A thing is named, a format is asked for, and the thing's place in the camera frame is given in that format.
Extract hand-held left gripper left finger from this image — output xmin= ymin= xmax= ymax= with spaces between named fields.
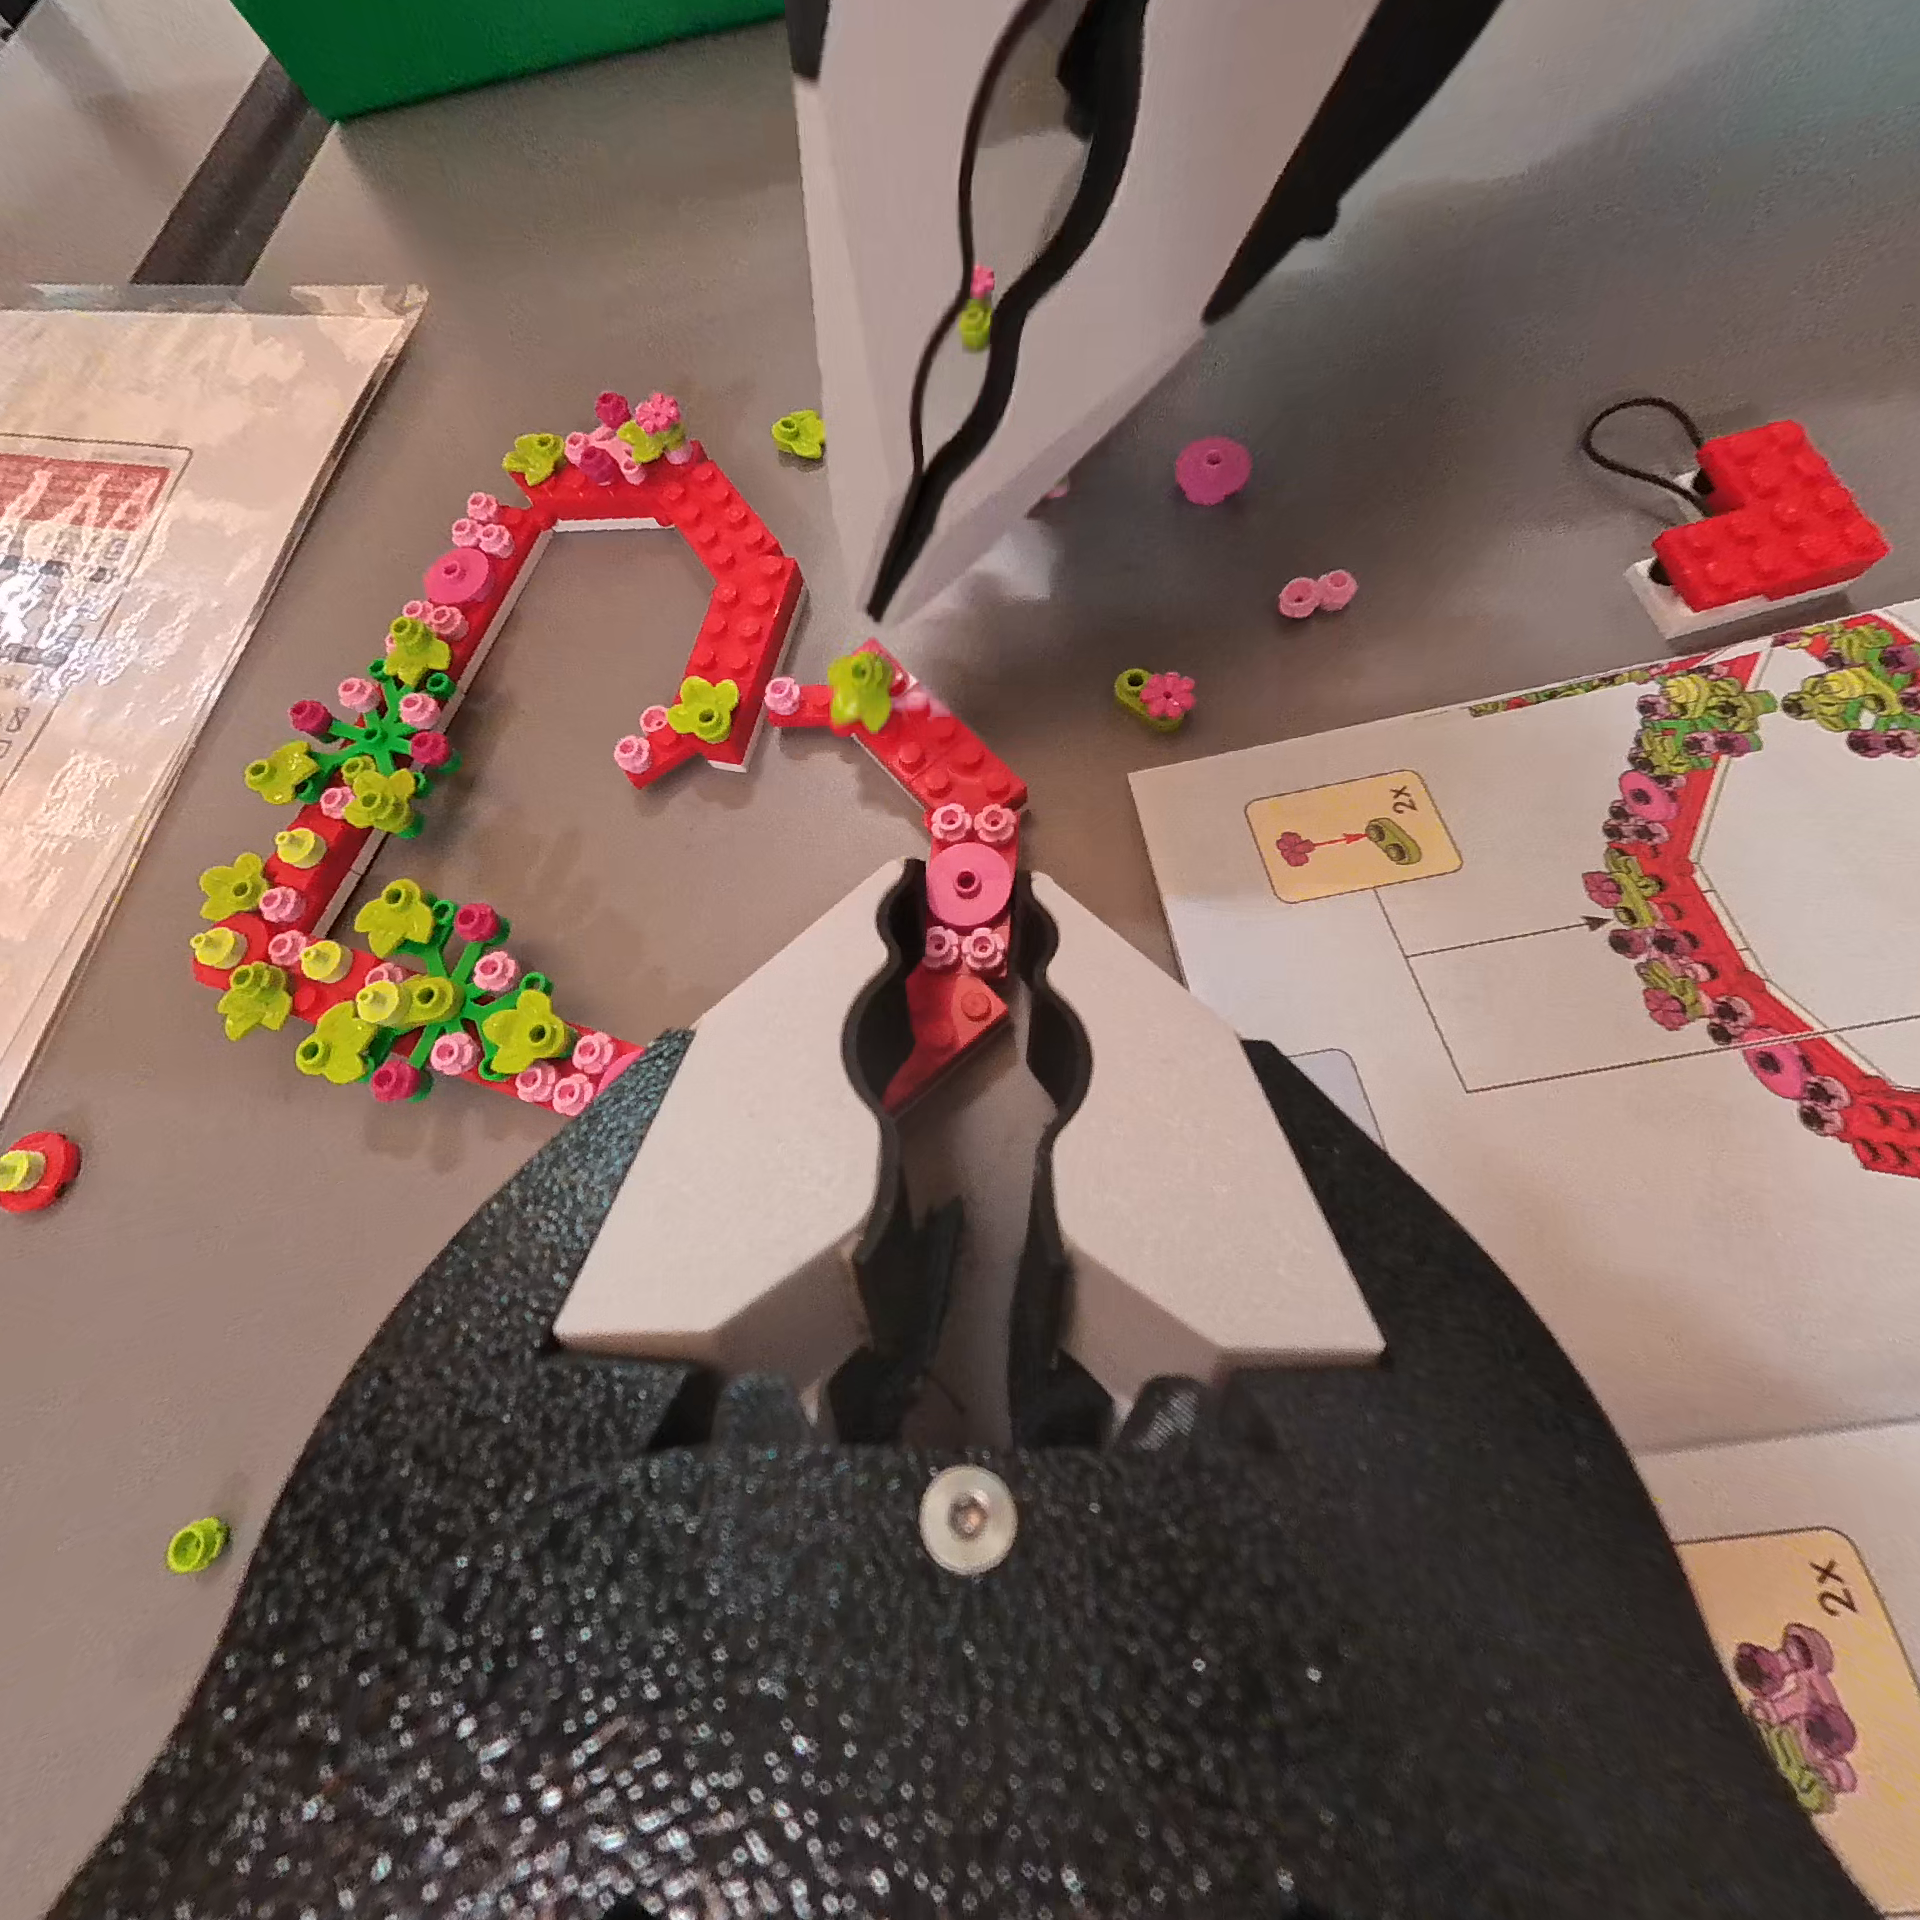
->
xmin=551 ymin=858 xmax=924 ymax=1430

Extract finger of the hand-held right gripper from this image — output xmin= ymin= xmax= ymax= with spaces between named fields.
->
xmin=784 ymin=0 xmax=1046 ymax=625
xmin=877 ymin=0 xmax=1386 ymax=625

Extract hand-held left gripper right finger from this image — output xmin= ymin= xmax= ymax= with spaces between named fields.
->
xmin=1023 ymin=866 xmax=1387 ymax=1445

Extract large red flowered lego section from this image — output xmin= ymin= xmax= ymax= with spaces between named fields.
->
xmin=188 ymin=387 xmax=806 ymax=1121

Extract small red lego section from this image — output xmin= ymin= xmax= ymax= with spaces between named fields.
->
xmin=766 ymin=642 xmax=1039 ymax=1115

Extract lego instruction booklet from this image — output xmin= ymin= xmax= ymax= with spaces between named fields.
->
xmin=1127 ymin=596 xmax=1920 ymax=1864

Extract green plastic bin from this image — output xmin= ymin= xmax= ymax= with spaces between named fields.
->
xmin=229 ymin=0 xmax=798 ymax=122

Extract printed sheet in plastic sleeve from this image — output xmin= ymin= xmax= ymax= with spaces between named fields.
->
xmin=0 ymin=286 xmax=429 ymax=1121

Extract red lego corner with string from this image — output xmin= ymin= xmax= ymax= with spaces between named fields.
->
xmin=1582 ymin=393 xmax=1895 ymax=650

